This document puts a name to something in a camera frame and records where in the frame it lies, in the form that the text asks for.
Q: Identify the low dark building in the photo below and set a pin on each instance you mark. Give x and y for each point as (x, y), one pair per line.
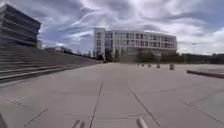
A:
(203, 58)

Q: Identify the grey glass building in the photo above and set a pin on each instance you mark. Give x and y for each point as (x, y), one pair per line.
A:
(18, 28)

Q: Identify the wide concrete steps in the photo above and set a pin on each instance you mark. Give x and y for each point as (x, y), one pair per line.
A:
(36, 61)

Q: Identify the low concrete wall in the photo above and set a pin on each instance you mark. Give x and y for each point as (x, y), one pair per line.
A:
(203, 73)

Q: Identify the grey concrete slab pavement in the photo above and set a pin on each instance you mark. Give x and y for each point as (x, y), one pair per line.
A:
(126, 90)

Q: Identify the small low building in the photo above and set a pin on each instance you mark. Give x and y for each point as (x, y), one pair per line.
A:
(58, 49)

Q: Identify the white multi-storey building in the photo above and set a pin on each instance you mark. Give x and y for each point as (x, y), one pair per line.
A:
(133, 41)

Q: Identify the row of trees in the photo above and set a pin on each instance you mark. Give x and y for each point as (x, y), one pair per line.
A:
(150, 56)

